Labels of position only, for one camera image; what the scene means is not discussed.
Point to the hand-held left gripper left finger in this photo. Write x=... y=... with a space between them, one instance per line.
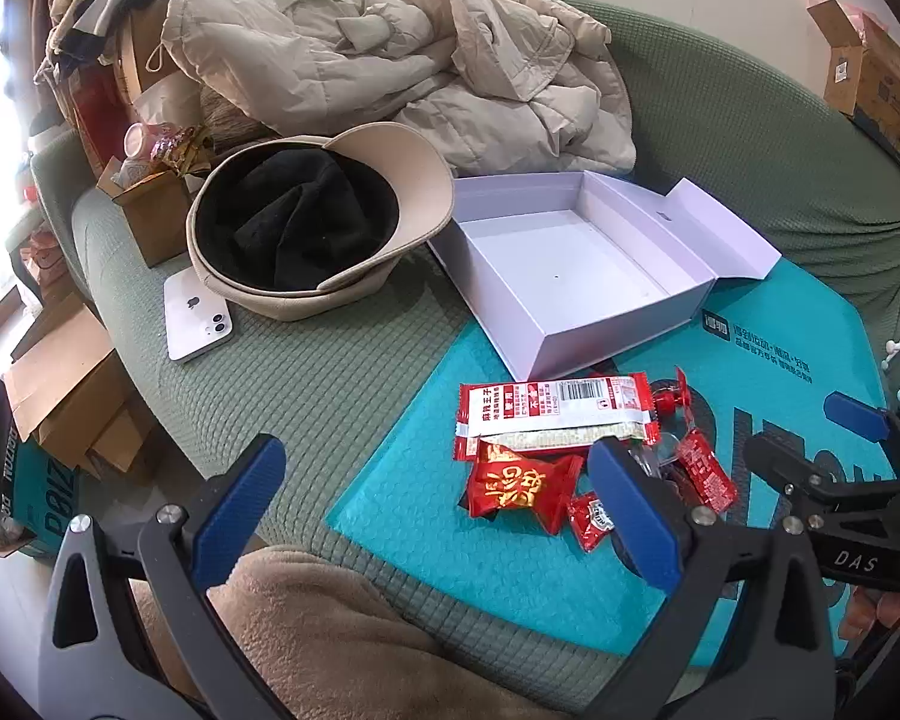
x=247 y=495

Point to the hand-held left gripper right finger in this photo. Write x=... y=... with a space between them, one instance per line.
x=637 y=517

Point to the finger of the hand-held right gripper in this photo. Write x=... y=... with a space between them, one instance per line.
x=795 y=469
x=855 y=418

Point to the labelled red ketchup packet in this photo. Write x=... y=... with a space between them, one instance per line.
x=589 y=521

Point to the long red sauce packet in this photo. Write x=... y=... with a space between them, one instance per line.
x=705 y=465

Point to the red gold candy packet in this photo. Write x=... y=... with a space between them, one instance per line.
x=521 y=487

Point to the red clear plastic packet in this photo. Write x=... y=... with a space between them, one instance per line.
x=676 y=394

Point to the long red white snack packet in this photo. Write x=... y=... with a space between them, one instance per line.
x=555 y=405

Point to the white cardboard box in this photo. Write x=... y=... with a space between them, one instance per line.
x=570 y=262

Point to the person's right hand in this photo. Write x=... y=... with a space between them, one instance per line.
x=874 y=609

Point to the green sofa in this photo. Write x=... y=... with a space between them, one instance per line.
x=307 y=390

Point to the beige fleece cloth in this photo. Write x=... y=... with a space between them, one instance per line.
x=330 y=630

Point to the white smartphone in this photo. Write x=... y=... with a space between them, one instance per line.
x=191 y=322

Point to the teal bubble mailer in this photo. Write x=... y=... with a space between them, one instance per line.
x=435 y=525

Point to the blue printed carton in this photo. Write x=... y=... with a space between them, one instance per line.
x=41 y=495

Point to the flattened cardboard boxes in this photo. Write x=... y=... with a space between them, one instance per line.
x=67 y=382

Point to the black beanie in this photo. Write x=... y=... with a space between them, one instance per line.
x=292 y=225

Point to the small brown cardboard box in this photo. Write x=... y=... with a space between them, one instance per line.
x=154 y=217

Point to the open brown shipping carton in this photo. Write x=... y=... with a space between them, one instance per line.
x=885 y=82

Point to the gold foil wrappers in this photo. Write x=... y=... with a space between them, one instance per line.
x=184 y=154

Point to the beige cap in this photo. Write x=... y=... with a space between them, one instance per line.
x=420 y=172

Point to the pink jar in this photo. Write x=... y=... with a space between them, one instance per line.
x=139 y=141

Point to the red paper bag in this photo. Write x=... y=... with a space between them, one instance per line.
x=101 y=127

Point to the beige puffer jacket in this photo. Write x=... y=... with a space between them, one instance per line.
x=420 y=52

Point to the pile of clothes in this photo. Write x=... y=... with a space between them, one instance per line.
x=82 y=0

